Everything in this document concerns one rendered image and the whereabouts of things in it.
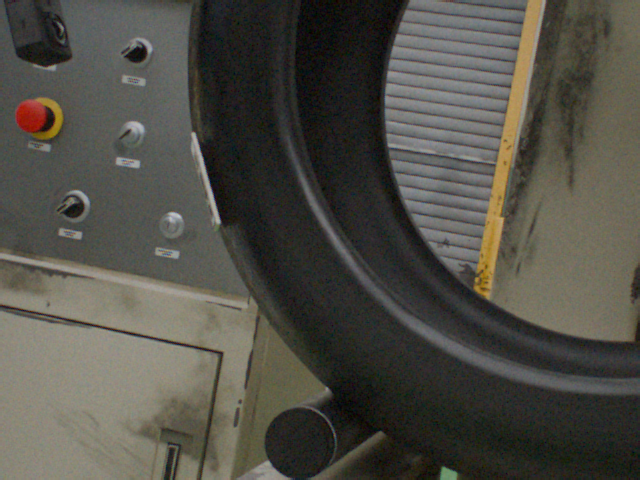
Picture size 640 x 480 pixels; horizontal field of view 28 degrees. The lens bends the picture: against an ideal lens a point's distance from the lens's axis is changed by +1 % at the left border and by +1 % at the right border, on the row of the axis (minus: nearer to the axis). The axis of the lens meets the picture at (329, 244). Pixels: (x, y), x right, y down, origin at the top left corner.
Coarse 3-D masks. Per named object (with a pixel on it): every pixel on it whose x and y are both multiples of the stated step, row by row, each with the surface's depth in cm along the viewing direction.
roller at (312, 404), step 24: (288, 408) 79; (312, 408) 78; (336, 408) 81; (288, 432) 78; (312, 432) 77; (336, 432) 78; (360, 432) 85; (288, 456) 78; (312, 456) 77; (336, 456) 79
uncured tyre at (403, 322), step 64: (192, 0) 83; (256, 0) 78; (320, 0) 102; (384, 0) 103; (192, 64) 82; (256, 64) 78; (320, 64) 103; (384, 64) 104; (192, 128) 83; (256, 128) 78; (320, 128) 103; (384, 128) 105; (256, 192) 78; (320, 192) 79; (384, 192) 103; (256, 256) 79; (320, 256) 77; (384, 256) 103; (320, 320) 77; (384, 320) 76; (448, 320) 101; (512, 320) 101; (384, 384) 76; (448, 384) 75; (512, 384) 74; (576, 384) 73; (448, 448) 77; (512, 448) 75; (576, 448) 73
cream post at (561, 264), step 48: (576, 0) 110; (624, 0) 109; (576, 48) 110; (624, 48) 109; (528, 96) 111; (576, 96) 110; (624, 96) 109; (528, 144) 111; (576, 144) 110; (624, 144) 109; (528, 192) 111; (576, 192) 110; (624, 192) 109; (528, 240) 111; (576, 240) 110; (624, 240) 109; (528, 288) 111; (576, 288) 110; (624, 288) 109; (624, 336) 109
